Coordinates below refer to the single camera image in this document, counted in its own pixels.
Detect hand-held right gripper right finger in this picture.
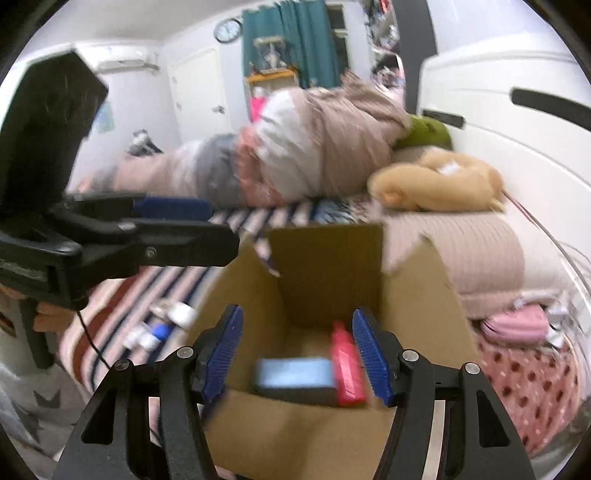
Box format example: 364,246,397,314
352,308,536,480

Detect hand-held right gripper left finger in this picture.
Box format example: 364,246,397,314
53,304,245,480

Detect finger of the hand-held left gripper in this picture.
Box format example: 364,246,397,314
68,192,214,223
50,216,240,283

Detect red plastic bottle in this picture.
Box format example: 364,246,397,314
329,321,370,408

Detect light blue box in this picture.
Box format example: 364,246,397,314
252,356,338,407

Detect brown cardboard box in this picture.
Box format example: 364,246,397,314
187,223,482,476

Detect white plastic bottle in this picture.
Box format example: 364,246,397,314
152,300,197,330

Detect white bottle with blue cap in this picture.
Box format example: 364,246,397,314
126,323,174,352

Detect striped bed sheet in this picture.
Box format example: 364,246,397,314
59,194,372,386

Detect white air conditioner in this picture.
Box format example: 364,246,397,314
95,46,160,73

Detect white door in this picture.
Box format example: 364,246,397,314
168,46,230,145

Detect rumpled bedding pile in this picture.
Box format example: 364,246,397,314
69,69,413,209

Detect beige knitted blanket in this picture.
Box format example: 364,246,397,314
382,210,528,320

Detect pink pouch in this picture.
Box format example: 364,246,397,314
480,305,548,345

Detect pink polka dot cloth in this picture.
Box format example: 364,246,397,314
475,332,581,459

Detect yellow shelf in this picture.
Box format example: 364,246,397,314
246,67,299,86

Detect grey star patterned cloth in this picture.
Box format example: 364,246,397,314
0,364,94,459

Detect tan plush toy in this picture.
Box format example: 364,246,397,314
367,148,507,213

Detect teal curtain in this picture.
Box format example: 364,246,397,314
242,0,341,89

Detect green pillow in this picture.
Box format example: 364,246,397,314
394,115,451,151

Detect cluttered rack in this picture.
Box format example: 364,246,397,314
364,0,405,93

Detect black cable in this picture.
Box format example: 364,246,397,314
76,309,112,371

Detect round wall clock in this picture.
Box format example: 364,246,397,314
215,18,243,44

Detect white cable bundle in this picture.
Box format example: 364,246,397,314
547,290,583,348

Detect white cabinet with black handles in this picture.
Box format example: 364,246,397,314
417,32,591,289

